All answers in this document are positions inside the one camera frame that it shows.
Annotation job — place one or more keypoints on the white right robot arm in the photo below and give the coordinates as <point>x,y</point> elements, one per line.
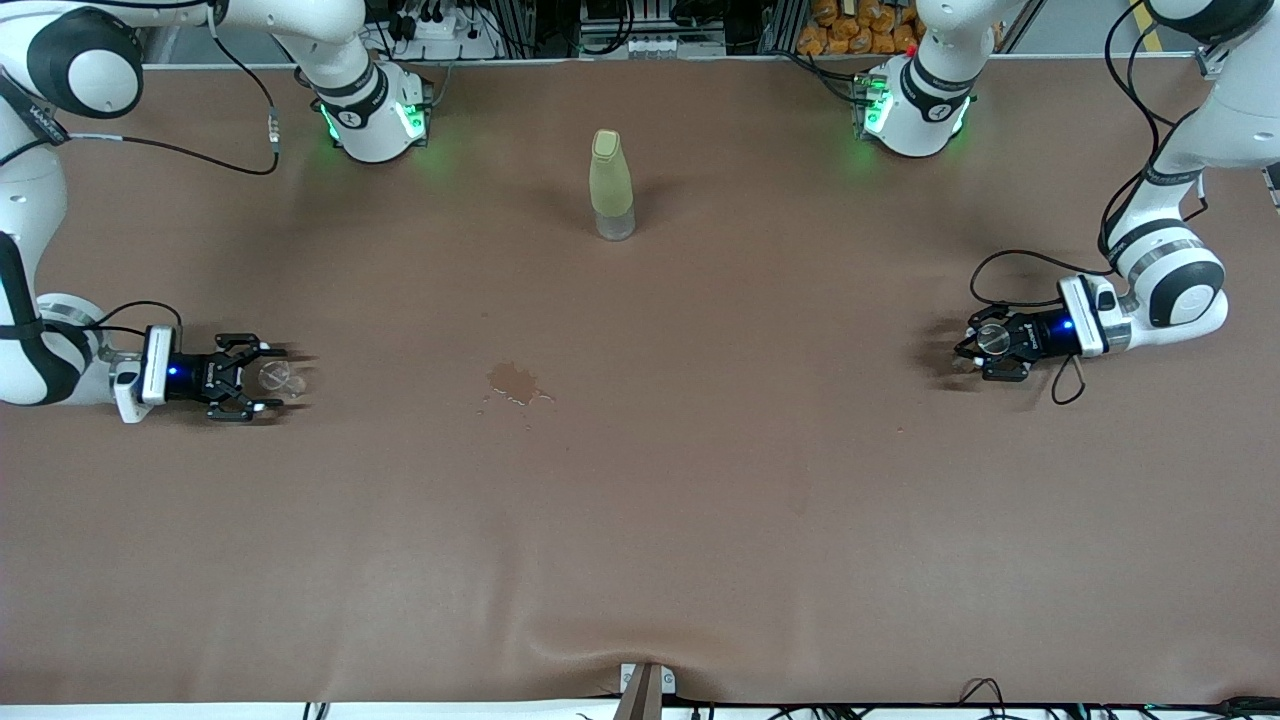
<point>340,50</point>

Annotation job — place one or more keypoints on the brown liquid puddle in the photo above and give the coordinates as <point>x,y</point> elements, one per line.
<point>510,380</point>

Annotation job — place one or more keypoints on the white power strip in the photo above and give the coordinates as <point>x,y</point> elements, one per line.
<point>445,35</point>

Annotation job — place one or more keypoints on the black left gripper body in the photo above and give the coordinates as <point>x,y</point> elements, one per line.
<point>1043,333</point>

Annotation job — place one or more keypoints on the yellow-green plastic bottle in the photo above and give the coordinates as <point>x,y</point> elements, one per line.
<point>611,180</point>

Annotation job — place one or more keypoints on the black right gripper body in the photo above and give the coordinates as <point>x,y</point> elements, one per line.
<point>192,377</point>

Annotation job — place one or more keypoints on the white socket bar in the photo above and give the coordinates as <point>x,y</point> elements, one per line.
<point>670,46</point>

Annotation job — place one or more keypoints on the clear glass measuring cup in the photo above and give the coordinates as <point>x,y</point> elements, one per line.
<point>277,377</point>

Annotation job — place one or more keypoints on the brown table mat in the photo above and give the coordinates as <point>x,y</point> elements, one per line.
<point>640,550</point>

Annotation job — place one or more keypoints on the brown angled bar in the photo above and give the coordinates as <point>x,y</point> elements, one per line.
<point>642,700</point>

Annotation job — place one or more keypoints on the grey metal edge bracket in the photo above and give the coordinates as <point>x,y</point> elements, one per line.
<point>668,680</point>

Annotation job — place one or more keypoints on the orange snack bags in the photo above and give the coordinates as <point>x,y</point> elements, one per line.
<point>850,30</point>

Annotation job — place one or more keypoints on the steel shaker cup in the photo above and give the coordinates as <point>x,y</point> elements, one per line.
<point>992,338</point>

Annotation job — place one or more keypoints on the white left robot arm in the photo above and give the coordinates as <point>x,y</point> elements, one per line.
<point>1230,110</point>

